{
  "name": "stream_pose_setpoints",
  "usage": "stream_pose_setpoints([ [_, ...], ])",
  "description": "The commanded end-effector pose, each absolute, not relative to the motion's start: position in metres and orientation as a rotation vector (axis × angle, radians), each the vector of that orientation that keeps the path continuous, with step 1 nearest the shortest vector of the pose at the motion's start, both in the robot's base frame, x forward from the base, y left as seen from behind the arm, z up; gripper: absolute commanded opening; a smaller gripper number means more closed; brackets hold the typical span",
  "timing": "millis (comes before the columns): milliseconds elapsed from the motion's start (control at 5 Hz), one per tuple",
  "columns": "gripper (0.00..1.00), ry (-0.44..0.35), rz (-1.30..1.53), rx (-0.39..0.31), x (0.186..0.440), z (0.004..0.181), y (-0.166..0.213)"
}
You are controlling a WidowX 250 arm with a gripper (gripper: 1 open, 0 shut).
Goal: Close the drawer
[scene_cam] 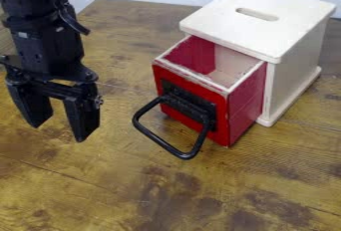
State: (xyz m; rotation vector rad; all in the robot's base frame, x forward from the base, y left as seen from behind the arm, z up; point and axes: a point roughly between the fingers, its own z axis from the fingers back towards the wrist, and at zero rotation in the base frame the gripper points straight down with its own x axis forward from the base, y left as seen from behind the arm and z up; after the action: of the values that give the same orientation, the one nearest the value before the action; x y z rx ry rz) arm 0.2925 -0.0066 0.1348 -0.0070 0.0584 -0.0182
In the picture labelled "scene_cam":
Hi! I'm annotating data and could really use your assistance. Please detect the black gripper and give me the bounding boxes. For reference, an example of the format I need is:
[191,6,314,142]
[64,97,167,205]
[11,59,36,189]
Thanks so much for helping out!
[0,15,103,142]

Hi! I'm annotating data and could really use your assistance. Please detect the black metal drawer handle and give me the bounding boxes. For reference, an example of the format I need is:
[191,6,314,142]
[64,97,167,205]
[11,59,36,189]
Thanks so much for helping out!
[131,79,218,160]

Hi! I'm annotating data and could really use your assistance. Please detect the red wooden drawer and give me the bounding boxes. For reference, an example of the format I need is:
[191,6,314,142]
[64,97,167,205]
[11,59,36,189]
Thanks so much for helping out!
[153,36,266,147]

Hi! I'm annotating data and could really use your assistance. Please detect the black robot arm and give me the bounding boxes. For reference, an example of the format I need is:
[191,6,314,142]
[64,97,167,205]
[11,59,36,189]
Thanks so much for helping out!
[0,0,103,141]

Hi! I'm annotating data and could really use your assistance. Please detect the white wooden cabinet box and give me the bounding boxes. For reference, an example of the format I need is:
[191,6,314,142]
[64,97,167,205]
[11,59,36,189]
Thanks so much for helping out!
[179,0,336,126]

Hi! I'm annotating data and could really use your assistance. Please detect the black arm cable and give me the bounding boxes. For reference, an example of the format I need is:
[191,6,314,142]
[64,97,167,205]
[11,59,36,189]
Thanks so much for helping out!
[55,1,92,37]

